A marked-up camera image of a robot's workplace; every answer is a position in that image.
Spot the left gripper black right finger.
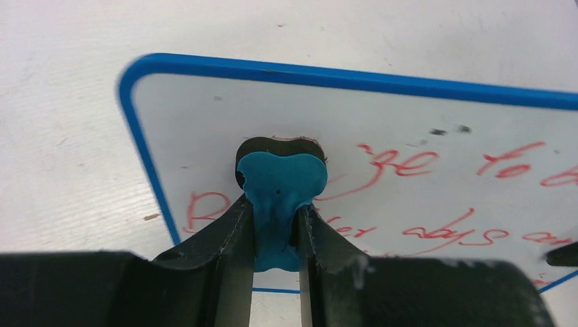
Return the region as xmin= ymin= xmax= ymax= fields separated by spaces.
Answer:
xmin=295 ymin=205 xmax=554 ymax=326

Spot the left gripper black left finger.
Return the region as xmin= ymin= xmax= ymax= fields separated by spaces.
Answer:
xmin=1 ymin=196 xmax=255 ymax=326

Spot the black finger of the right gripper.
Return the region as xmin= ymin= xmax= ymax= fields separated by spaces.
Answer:
xmin=545 ymin=242 xmax=578 ymax=268

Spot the blue and black eraser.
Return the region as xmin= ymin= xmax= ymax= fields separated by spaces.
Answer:
xmin=235 ymin=137 xmax=328 ymax=273

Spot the blue framed whiteboard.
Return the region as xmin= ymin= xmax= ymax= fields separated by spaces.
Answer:
xmin=117 ymin=53 xmax=577 ymax=291

